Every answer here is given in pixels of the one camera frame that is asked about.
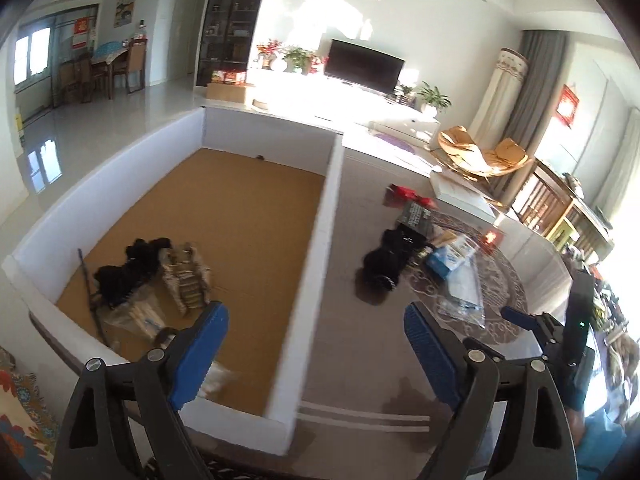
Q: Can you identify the red wall hanging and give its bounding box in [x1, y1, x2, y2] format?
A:
[554, 84, 579, 128]

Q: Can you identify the blue white carton box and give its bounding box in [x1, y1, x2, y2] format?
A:
[425, 234, 478, 278]

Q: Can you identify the grey curtain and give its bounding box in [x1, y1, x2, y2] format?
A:
[503, 30, 570, 152]

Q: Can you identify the red flower arrangement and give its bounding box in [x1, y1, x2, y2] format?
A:
[256, 39, 282, 70]

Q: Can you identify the orange lounge chair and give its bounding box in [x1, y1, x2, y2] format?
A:
[437, 126, 530, 179]

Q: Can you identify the red pouch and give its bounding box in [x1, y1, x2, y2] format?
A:
[387, 184, 437, 210]

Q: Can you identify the white storage box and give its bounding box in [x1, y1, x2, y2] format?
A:
[2, 107, 344, 455]

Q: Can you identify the white flat box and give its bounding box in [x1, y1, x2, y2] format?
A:
[430, 172, 496, 223]

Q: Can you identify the bagged bamboo sticks bundle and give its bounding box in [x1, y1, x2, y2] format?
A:
[158, 243, 210, 316]

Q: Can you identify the dining table with chairs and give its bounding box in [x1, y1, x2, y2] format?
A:
[58, 38, 148, 102]

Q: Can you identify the green potted plant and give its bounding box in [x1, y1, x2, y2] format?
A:
[416, 81, 451, 116]

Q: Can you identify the black odor removing bar box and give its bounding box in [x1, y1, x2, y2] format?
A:
[396, 202, 433, 238]

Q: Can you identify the black television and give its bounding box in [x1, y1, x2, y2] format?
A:
[324, 39, 405, 94]

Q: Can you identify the framed wall painting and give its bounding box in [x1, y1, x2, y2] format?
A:
[114, 0, 136, 28]

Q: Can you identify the green plant by flowers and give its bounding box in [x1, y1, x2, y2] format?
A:
[283, 47, 316, 74]

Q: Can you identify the wooden chair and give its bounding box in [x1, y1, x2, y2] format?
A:
[511, 159, 574, 237]

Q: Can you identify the dark display cabinet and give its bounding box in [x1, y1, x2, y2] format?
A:
[195, 0, 262, 87]

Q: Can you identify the white tv console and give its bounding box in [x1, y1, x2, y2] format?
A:
[252, 82, 440, 148]

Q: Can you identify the phone case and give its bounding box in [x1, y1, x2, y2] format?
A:
[438, 257, 485, 328]

